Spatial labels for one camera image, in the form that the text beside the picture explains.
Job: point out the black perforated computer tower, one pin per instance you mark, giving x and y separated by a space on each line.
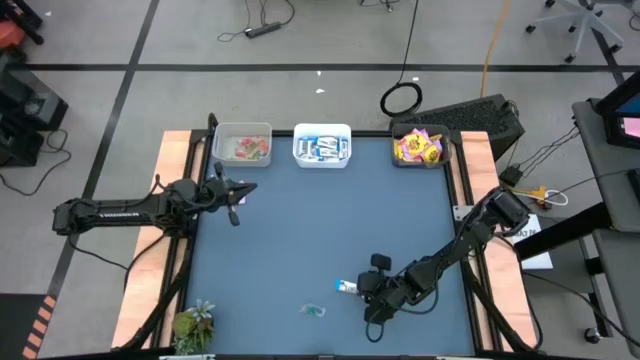
465 117

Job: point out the white plastic bin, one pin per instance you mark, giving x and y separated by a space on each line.
320 129

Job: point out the red candy clear wrapper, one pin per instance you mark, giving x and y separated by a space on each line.
246 144
264 144
240 153

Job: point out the white paper sheet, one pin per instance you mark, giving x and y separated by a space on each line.
535 252

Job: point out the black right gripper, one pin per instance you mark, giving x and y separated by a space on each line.
387 291

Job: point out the black orange-striped floor mat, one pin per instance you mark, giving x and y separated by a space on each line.
15 325

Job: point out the orange object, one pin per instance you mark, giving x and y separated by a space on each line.
10 36

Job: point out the black power adapter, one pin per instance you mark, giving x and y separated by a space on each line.
511 176

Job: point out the grey desk black legs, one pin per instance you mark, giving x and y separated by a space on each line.
610 185

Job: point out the teal candy clear wrapper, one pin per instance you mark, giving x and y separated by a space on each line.
314 310

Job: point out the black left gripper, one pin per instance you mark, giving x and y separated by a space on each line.
220 192

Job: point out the dark clear plastic bin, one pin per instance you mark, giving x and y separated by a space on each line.
446 160

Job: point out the black monitor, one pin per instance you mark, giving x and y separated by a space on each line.
610 105

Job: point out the black caster wheel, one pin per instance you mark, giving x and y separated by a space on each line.
592 335

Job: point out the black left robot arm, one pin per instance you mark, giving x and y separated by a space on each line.
125 215

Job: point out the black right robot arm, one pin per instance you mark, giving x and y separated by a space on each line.
450 252

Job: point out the grey metal bracket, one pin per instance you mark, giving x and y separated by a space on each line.
460 213

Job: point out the black equipment case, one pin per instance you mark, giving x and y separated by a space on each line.
35 107

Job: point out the grey plastic bin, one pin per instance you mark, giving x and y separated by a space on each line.
220 132

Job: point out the grey office chair base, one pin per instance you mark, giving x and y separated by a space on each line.
582 15

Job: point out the black power strip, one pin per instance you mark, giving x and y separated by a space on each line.
262 30

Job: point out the wooden side board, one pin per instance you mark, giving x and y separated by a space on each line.
145 280
510 290

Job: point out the green succulent plant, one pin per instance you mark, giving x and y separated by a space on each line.
192 327

